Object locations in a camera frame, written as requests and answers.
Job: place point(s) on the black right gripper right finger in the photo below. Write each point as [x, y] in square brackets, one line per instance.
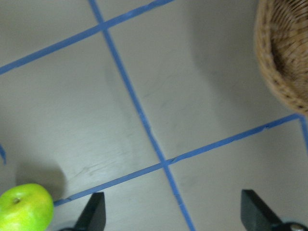
[256, 215]

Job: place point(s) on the green apple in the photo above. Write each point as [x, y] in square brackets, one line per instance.
[27, 207]

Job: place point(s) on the woven wicker basket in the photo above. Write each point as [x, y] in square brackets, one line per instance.
[281, 46]

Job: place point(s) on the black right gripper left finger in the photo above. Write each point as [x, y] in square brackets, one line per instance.
[93, 216]

